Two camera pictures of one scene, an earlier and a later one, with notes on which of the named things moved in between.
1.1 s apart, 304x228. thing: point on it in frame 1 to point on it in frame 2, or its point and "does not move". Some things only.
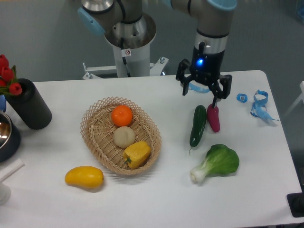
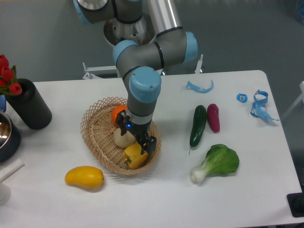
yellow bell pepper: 136,153 does not move
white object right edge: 299,99 does not move
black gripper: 205,69 to 139,131
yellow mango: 86,176 does not move
